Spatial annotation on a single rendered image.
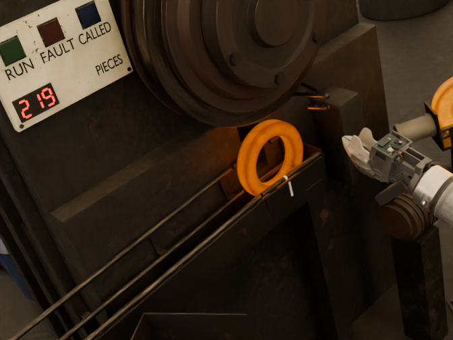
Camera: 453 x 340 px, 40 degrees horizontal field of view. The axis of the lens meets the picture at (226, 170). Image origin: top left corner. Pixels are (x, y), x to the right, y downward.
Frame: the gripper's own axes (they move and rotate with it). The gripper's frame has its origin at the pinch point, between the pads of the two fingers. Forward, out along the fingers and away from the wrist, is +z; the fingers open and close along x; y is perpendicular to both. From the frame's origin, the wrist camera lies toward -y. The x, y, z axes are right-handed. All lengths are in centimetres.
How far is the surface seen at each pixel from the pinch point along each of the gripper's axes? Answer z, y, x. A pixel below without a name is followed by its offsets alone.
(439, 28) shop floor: 93, -110, -208
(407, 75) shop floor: 75, -104, -152
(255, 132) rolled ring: 13.7, 4.2, 15.5
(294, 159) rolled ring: 8.9, -6.5, 7.5
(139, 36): 23, 34, 35
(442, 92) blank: -5.9, 2.2, -27.4
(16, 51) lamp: 33, 35, 54
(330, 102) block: 11.4, 0.7, -7.4
